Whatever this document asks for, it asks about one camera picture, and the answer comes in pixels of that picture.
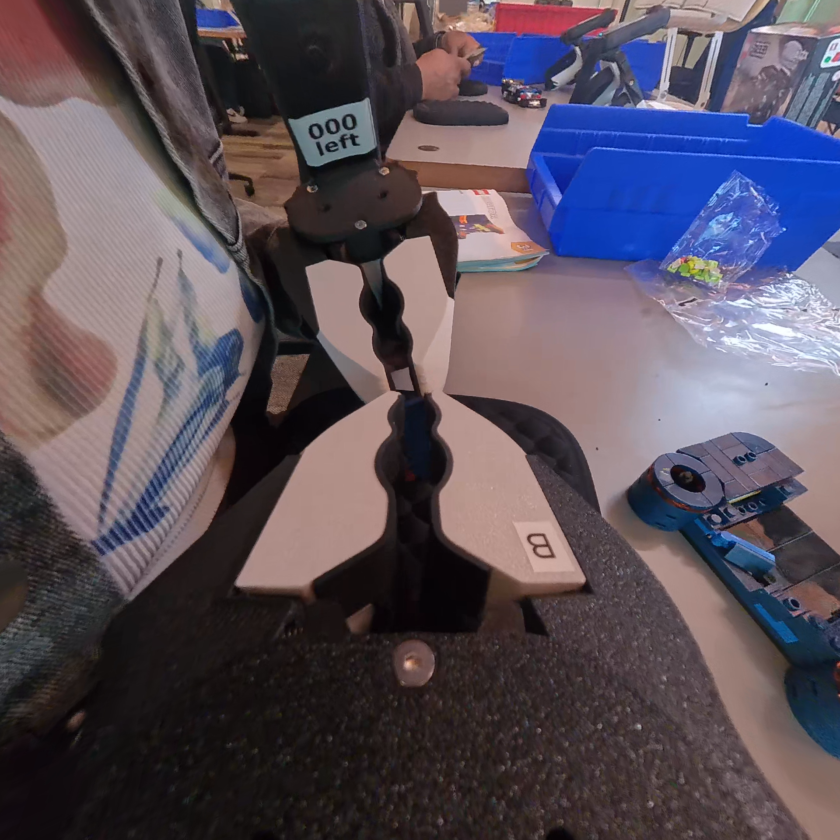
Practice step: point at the blue brick-built game console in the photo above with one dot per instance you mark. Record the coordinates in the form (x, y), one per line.
(722, 525)

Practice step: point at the blue brick bar orange ends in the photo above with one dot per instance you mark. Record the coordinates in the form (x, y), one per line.
(418, 433)

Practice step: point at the instruction booklet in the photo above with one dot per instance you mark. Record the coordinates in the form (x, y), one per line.
(485, 229)

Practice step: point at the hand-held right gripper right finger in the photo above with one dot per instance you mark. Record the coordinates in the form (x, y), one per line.
(492, 505)

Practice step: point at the blue plastic bin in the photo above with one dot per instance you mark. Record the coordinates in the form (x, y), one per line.
(623, 197)

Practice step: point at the dark product box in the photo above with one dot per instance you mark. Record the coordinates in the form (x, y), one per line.
(774, 72)

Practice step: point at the row of blue bins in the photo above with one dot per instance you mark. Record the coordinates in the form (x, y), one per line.
(525, 56)

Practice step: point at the large black cushioned pad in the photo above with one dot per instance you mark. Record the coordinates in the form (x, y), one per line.
(544, 433)

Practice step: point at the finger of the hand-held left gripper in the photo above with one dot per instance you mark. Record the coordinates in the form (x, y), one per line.
(338, 308)
(426, 295)

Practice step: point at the red plastic bin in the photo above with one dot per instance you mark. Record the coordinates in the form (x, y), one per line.
(558, 16)

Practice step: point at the flat black cushioned pad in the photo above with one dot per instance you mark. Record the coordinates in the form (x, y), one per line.
(459, 113)

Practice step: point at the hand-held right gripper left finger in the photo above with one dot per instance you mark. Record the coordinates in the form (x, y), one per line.
(328, 518)

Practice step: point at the grey wood-edged table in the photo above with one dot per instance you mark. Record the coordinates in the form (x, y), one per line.
(459, 151)

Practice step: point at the clear plastic bag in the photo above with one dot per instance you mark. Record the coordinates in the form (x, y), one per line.
(774, 321)
(728, 229)

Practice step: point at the small dark toy car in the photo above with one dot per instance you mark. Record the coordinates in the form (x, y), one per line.
(525, 93)

